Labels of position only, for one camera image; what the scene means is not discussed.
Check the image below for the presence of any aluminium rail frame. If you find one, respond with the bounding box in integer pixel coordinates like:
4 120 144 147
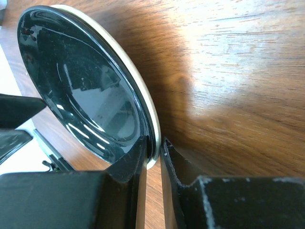
33 129 74 172

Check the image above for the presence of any plain black plate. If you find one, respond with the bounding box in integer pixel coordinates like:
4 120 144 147
17 6 156 164

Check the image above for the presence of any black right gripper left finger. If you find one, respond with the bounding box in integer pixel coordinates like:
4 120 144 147
0 137 147 229

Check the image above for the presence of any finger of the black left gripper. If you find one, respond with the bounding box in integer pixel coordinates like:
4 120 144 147
0 94 46 129
0 130 32 164

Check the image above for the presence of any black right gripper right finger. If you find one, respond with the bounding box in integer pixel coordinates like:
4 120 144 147
160 138 305 229

